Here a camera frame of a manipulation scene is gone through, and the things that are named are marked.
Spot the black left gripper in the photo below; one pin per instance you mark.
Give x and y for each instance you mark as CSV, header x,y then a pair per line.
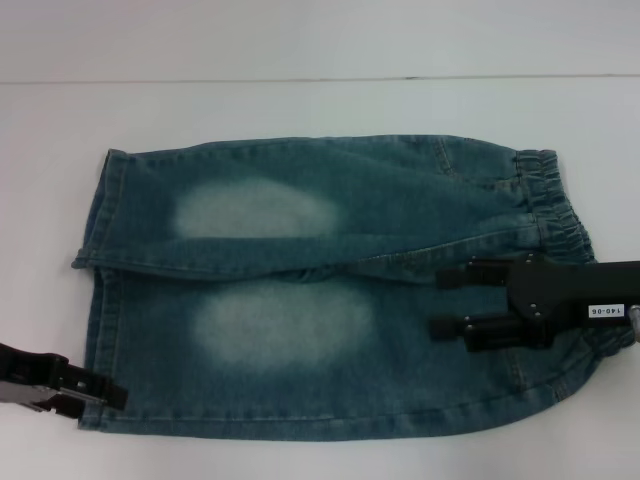
x,y
25,370

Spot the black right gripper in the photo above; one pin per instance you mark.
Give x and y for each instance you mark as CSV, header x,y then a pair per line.
x,y
560,292

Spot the blue denim shorts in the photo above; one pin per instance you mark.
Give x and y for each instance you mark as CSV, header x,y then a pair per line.
x,y
300,250

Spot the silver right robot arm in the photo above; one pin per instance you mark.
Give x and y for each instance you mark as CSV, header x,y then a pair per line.
x,y
636,327

